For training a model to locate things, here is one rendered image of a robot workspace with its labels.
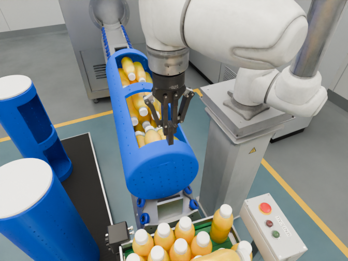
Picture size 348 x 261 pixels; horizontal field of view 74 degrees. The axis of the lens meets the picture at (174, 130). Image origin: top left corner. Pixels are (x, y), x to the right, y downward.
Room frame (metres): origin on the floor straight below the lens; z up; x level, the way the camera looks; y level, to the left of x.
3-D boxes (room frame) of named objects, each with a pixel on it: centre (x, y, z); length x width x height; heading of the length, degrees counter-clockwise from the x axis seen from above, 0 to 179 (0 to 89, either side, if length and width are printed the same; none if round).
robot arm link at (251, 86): (0.98, -0.39, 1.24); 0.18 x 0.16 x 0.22; 49
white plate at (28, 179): (0.52, 0.64, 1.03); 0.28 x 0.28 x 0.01
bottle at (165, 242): (0.32, 0.03, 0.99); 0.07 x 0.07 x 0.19
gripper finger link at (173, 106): (0.47, 0.00, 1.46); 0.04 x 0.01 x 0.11; 17
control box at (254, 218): (0.34, -0.32, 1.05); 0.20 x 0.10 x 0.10; 17
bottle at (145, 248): (0.30, 0.10, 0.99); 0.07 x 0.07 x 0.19
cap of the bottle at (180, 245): (0.27, -0.02, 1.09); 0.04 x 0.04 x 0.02
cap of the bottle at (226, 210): (0.38, -0.17, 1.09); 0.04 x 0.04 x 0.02
